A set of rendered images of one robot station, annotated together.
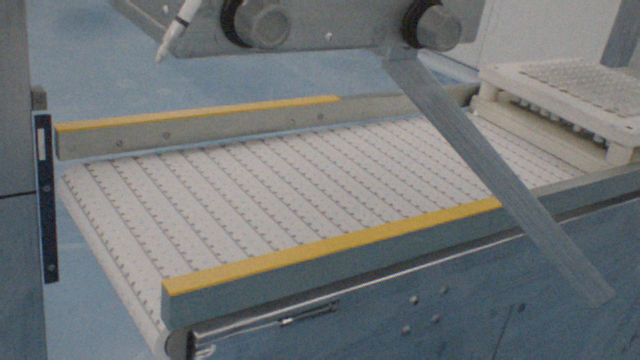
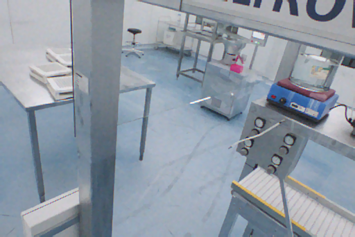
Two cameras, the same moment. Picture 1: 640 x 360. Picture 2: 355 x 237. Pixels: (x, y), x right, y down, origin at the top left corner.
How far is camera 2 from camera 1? 0.88 m
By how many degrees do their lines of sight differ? 68
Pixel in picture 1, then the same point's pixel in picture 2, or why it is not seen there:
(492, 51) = not seen: outside the picture
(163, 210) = (257, 181)
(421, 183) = (311, 222)
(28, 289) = not seen: hidden behind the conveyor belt
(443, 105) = (283, 189)
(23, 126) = not seen: hidden behind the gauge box
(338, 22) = (256, 159)
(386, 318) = (267, 226)
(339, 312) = (257, 213)
